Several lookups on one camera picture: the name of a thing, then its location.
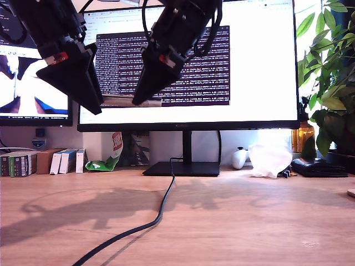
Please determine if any silver metallic laser pointer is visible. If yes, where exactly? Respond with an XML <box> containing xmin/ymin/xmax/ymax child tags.
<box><xmin>100</xmin><ymin>94</ymin><xmax>163</xmax><ymax>108</ymax></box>

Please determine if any computer monitor with dark editor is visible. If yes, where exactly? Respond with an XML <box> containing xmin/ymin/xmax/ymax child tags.
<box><xmin>0</xmin><ymin>0</ymin><xmax>73</xmax><ymax>127</ymax></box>

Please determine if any blue shield badge device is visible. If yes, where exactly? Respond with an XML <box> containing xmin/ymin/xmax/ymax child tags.
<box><xmin>31</xmin><ymin>137</ymin><xmax>47</xmax><ymax>152</ymax></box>

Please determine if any dark patterned card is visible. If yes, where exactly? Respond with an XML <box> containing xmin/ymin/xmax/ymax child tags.
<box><xmin>121</xmin><ymin>131</ymin><xmax>151</xmax><ymax>167</ymax></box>

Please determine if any white and blue box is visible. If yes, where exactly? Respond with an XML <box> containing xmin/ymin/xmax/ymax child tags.
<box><xmin>75</xmin><ymin>149</ymin><xmax>87</xmax><ymax>175</ymax></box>
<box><xmin>59</xmin><ymin>149</ymin><xmax>78</xmax><ymax>175</ymax></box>
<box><xmin>49</xmin><ymin>151</ymin><xmax>67</xmax><ymax>176</ymax></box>

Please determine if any green and red snack bag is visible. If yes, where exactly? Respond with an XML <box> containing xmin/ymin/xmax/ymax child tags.
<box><xmin>84</xmin><ymin>131</ymin><xmax>124</xmax><ymax>172</ymax></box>

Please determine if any wide Huawei computer monitor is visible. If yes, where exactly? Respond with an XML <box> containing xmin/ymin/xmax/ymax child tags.
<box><xmin>77</xmin><ymin>0</ymin><xmax>302</xmax><ymax>177</ymax></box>

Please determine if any green printed box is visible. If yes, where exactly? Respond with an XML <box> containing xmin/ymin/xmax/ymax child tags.
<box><xmin>9</xmin><ymin>154</ymin><xmax>30</xmax><ymax>178</ymax></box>

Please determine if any dark printed box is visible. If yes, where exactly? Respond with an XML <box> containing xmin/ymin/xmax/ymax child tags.
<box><xmin>0</xmin><ymin>155</ymin><xmax>11</xmax><ymax>178</ymax></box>

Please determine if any white game controller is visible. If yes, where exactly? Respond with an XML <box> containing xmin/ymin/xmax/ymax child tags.
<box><xmin>231</xmin><ymin>146</ymin><xmax>250</xmax><ymax>170</ymax></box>

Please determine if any white crumpled plastic bag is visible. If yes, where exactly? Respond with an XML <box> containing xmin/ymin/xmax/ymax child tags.
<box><xmin>247</xmin><ymin>143</ymin><xmax>293</xmax><ymax>179</ymax></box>

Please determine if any amber glass pump bottle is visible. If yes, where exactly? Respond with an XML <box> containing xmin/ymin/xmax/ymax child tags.
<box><xmin>291</xmin><ymin>96</ymin><xmax>316</xmax><ymax>155</ymax></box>

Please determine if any green leafy houseplant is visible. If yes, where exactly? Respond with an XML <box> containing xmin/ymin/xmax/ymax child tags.
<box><xmin>296</xmin><ymin>0</ymin><xmax>355</xmax><ymax>158</ymax></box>

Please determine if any black leather wallet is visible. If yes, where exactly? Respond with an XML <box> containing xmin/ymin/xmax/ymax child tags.
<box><xmin>290</xmin><ymin>157</ymin><xmax>349</xmax><ymax>178</ymax></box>

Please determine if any black rectangular plant pot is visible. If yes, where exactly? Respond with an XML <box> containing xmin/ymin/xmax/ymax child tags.
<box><xmin>324</xmin><ymin>151</ymin><xmax>355</xmax><ymax>174</ymax></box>

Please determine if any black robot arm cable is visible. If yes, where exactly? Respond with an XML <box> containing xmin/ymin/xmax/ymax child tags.
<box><xmin>192</xmin><ymin>0</ymin><xmax>224</xmax><ymax>56</ymax></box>
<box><xmin>141</xmin><ymin>0</ymin><xmax>156</xmax><ymax>47</ymax></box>

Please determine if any thin white cable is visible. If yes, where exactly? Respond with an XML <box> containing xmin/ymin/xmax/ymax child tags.
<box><xmin>0</xmin><ymin>146</ymin><xmax>37</xmax><ymax>153</ymax></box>

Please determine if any thin black monitor cable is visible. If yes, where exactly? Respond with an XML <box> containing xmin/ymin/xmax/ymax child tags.
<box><xmin>216</xmin><ymin>130</ymin><xmax>223</xmax><ymax>167</ymax></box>

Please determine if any thick black power cable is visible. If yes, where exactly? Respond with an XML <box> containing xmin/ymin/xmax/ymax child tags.
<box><xmin>70</xmin><ymin>157</ymin><xmax>184</xmax><ymax>266</ymax></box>

